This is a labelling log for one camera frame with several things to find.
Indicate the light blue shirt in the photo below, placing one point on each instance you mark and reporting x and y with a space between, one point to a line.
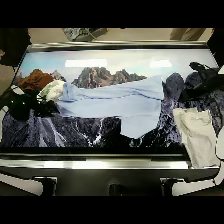
126 103

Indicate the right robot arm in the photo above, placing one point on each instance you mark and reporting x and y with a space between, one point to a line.
205 81

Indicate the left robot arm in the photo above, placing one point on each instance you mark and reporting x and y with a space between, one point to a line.
23 105

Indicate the brown garment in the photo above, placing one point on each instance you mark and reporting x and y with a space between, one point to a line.
34 80

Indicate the pale grey garment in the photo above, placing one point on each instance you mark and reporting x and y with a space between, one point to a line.
198 136

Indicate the person's legs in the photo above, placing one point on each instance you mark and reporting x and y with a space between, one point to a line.
186 33

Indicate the silver frame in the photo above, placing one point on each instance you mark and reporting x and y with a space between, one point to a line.
100 164

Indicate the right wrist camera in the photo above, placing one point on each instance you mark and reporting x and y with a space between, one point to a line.
197 66

